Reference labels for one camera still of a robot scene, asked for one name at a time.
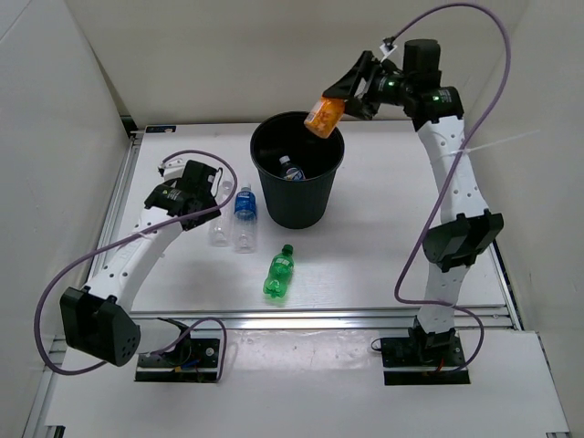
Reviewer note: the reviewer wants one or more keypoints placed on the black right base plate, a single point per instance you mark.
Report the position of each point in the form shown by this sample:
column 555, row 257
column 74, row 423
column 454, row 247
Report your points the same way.
column 407, row 361

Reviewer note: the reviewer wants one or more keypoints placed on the orange plastic bottle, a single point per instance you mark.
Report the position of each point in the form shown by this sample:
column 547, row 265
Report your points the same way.
column 322, row 120

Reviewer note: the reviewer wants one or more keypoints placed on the white zip tie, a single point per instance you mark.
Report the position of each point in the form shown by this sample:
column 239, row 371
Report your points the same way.
column 471, row 149

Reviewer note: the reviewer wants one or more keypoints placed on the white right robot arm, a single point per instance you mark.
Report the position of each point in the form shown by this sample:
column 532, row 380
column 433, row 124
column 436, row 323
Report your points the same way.
column 467, row 226

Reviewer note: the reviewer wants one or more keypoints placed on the black ribbed plastic bin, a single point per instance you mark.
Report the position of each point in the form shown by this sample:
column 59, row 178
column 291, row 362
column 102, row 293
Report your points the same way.
column 295, row 204

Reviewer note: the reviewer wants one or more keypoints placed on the dark label bottle in bin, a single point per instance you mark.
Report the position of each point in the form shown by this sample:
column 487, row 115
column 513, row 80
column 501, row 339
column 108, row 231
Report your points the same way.
column 289, row 171

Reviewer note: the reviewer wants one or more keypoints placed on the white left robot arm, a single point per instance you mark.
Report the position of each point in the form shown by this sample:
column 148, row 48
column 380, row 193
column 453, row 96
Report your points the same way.
column 96, row 318

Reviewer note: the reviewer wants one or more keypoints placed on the clear plastic bottle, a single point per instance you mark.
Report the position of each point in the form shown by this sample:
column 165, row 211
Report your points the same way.
column 219, row 230

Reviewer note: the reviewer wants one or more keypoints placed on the green plastic bottle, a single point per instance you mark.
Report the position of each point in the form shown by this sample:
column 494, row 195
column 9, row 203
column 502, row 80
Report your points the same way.
column 280, row 273

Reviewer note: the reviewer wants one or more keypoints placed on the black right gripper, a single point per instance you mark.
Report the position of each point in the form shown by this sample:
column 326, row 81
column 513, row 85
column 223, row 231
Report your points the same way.
column 347, row 87

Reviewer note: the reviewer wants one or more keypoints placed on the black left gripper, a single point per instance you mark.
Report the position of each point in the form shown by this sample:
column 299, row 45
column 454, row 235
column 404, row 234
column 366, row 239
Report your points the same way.
column 202, row 221

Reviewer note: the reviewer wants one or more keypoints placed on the blue label plastic bottle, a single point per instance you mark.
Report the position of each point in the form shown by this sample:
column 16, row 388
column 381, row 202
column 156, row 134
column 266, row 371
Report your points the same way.
column 245, row 220

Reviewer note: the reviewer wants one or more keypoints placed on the aluminium front frame rail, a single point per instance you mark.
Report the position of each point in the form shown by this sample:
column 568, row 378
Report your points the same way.
column 368, row 318

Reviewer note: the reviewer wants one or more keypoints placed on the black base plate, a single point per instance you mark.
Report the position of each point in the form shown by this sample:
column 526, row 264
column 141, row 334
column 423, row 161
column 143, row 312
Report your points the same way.
column 172, row 351
column 407, row 361

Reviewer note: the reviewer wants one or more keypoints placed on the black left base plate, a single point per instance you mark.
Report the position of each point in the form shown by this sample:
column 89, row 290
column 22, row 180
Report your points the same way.
column 172, row 351

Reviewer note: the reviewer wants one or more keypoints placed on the aluminium table frame rail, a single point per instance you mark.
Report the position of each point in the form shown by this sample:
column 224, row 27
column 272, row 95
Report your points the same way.
column 118, row 199

